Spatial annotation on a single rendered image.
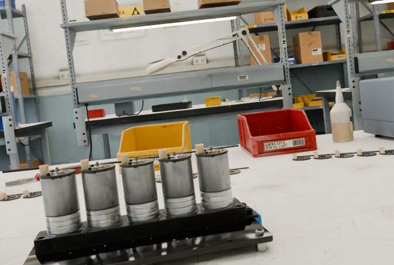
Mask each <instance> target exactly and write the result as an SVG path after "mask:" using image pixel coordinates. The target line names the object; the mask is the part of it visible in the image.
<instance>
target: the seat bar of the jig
mask: <svg viewBox="0 0 394 265"><path fill-rule="evenodd" d="M196 205H197V211H196V212H195V213H192V214H190V215H185V216H166V215H165V212H164V209H160V210H159V212H160V217H159V218H157V219H155V220H152V221H149V222H142V223H130V222H127V217H126V215H121V218H122V223H120V224H119V225H117V226H113V227H110V228H106V229H88V225H87V221H84V222H82V224H83V228H82V229H81V230H79V231H77V232H74V233H71V234H68V235H63V236H48V235H47V230H44V231H40V232H39V233H38V235H37V236H36V238H35V240H34V241H33V242H34V247H35V255H36V256H37V255H41V254H48V253H54V252H61V251H65V250H71V249H78V248H82V247H89V246H96V245H100V244H106V243H113V242H120V241H124V240H131V239H137V238H141V237H148V236H155V235H161V234H166V233H172V232H178V231H183V230H189V229H196V228H200V227H207V226H213V225H220V224H224V223H231V222H238V221H242V220H247V212H246V206H245V205H244V204H242V203H241V202H240V201H239V200H238V199H237V198H233V206H232V207H230V208H227V209H222V210H203V209H201V203H197V204H196Z"/></svg>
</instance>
